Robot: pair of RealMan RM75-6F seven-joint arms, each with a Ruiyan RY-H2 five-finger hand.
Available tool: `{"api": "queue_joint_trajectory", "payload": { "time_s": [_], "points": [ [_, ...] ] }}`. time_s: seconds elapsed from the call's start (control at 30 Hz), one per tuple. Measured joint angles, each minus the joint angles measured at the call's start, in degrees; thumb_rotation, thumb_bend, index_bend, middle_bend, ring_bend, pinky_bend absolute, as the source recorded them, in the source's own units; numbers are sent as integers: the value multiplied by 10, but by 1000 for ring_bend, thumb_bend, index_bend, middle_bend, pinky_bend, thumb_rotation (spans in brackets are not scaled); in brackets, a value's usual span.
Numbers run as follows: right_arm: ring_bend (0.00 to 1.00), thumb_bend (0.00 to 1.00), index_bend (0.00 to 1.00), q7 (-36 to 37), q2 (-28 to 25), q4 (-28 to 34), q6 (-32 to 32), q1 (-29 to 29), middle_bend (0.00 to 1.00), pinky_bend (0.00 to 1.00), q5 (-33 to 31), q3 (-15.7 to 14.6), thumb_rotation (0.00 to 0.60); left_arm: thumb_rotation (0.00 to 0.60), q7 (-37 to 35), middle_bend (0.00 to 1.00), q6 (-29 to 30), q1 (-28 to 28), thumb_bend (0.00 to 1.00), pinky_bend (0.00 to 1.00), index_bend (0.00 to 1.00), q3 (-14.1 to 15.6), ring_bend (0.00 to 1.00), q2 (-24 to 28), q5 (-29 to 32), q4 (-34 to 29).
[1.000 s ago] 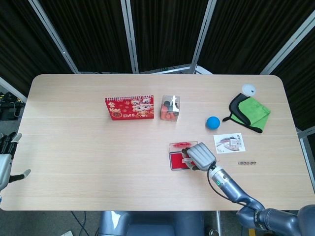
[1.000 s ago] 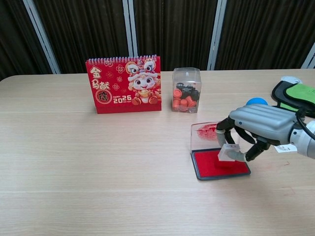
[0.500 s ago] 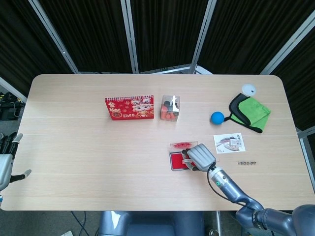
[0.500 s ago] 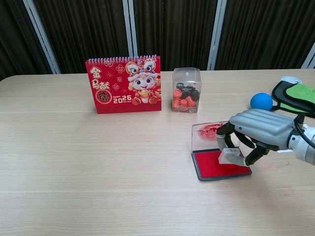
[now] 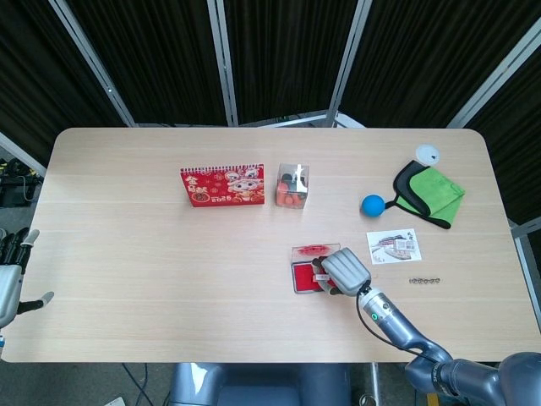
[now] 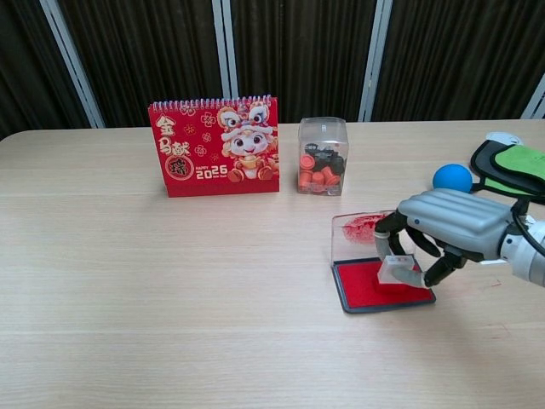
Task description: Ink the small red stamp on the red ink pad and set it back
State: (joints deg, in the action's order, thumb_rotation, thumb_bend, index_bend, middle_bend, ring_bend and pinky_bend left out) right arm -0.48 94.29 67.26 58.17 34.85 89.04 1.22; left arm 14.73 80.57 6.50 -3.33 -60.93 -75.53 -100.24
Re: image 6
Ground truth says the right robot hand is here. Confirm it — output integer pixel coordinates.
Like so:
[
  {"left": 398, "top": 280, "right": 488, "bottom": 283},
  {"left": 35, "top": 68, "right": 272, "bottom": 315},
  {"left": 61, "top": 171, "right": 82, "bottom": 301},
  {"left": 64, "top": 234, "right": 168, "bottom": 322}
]
[{"left": 374, "top": 188, "right": 519, "bottom": 288}]

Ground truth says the red ink pad case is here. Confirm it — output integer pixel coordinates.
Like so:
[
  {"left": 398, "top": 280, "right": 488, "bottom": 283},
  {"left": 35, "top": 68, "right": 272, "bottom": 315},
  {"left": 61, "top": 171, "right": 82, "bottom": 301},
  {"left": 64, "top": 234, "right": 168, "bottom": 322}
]
[{"left": 330, "top": 208, "right": 438, "bottom": 315}]

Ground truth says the blue ball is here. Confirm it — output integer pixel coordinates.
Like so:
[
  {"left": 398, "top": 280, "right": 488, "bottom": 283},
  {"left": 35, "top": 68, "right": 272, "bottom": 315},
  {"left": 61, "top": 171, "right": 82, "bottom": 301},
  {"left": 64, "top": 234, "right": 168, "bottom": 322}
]
[{"left": 432, "top": 163, "right": 474, "bottom": 194}]

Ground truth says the green cloth with black trim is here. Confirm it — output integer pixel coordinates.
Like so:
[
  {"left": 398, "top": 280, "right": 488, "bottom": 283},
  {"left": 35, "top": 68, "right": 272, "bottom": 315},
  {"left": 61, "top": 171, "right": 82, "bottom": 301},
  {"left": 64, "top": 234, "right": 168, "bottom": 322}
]
[{"left": 468, "top": 139, "right": 545, "bottom": 199}]

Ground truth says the white round disc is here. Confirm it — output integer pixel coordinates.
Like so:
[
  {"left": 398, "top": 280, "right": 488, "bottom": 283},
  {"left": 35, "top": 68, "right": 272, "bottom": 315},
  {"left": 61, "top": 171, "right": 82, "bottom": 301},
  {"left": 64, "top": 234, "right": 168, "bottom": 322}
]
[{"left": 485, "top": 131, "right": 525, "bottom": 147}]

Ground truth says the clear box of game pieces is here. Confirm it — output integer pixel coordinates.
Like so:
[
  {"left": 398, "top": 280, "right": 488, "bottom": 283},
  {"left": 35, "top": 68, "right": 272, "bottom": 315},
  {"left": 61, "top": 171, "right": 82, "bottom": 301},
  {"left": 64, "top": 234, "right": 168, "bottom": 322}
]
[{"left": 295, "top": 117, "right": 352, "bottom": 197}]

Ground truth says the red desk calendar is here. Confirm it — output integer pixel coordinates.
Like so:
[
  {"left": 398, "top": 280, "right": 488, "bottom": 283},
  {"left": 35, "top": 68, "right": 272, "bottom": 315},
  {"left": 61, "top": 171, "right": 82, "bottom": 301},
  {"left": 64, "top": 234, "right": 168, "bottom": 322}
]
[{"left": 147, "top": 95, "right": 281, "bottom": 199}]

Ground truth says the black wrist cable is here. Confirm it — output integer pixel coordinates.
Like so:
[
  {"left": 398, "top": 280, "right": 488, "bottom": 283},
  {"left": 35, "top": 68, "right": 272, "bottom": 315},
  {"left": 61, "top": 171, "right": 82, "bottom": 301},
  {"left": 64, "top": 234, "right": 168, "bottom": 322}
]
[{"left": 509, "top": 196, "right": 545, "bottom": 253}]

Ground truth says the grey metal partition post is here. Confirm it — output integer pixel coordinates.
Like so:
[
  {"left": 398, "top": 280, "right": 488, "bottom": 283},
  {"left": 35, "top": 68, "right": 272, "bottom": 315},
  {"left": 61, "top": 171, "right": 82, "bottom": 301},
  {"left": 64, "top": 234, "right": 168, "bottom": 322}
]
[
  {"left": 39, "top": 0, "right": 106, "bottom": 130},
  {"left": 519, "top": 72, "right": 545, "bottom": 121},
  {"left": 357, "top": 0, "right": 395, "bottom": 123},
  {"left": 209, "top": 0, "right": 240, "bottom": 100}
]

